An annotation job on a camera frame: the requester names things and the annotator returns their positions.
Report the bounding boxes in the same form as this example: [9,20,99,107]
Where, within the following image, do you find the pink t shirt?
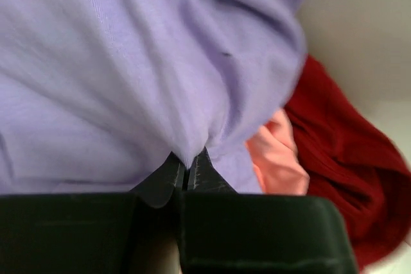
[246,109,310,196]

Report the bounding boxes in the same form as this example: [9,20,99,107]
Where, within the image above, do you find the dark red t shirt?
[285,56,410,268]

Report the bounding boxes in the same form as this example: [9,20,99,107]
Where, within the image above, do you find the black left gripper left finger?
[1,155,185,273]

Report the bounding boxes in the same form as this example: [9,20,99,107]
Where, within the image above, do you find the purple t shirt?
[1,0,306,194]

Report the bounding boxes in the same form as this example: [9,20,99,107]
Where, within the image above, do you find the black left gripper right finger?
[180,151,358,273]

